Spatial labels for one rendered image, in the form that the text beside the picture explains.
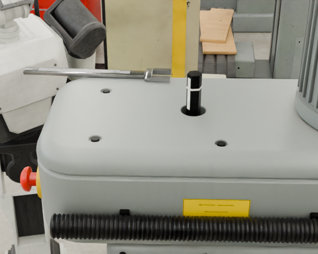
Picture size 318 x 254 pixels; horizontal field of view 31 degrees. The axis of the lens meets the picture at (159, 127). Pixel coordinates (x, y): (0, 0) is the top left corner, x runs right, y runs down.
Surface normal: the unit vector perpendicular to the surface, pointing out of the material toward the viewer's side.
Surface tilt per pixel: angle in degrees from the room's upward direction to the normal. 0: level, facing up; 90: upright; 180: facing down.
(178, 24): 90
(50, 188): 90
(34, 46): 55
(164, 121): 0
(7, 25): 99
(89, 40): 115
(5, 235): 0
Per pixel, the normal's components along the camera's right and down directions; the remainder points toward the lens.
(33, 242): -0.04, -0.95
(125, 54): -0.03, 0.50
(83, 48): 0.61, 0.70
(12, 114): 0.57, 0.55
